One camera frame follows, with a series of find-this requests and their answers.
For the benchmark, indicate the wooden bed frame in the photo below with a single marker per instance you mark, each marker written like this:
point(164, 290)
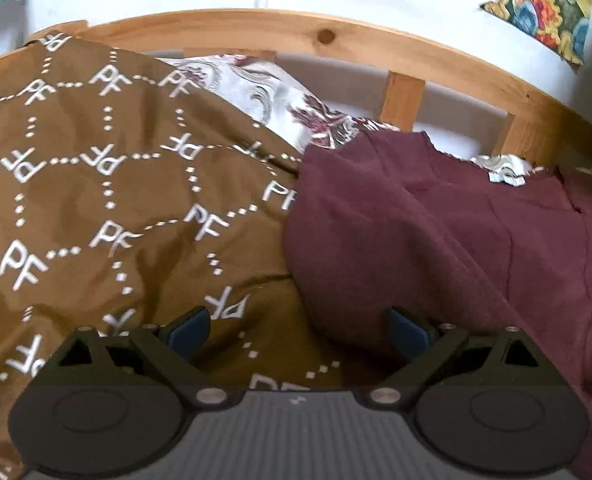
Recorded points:
point(100, 95)

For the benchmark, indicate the brown PF patterned blanket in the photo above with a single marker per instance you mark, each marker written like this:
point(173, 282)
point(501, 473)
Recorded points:
point(118, 254)

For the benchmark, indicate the white floral bed sheet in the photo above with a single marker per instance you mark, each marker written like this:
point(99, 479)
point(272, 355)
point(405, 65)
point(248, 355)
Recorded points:
point(286, 105)

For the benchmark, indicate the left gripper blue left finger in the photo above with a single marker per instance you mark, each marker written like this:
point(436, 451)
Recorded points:
point(183, 336)

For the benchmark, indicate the colourful mushroom poster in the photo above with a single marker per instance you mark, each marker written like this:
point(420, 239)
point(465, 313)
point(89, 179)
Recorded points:
point(560, 25)

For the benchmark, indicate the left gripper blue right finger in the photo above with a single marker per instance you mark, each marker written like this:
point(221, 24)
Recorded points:
point(413, 335)

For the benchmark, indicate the maroon long sleeve shirt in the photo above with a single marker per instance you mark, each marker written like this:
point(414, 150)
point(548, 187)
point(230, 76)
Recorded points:
point(388, 221)

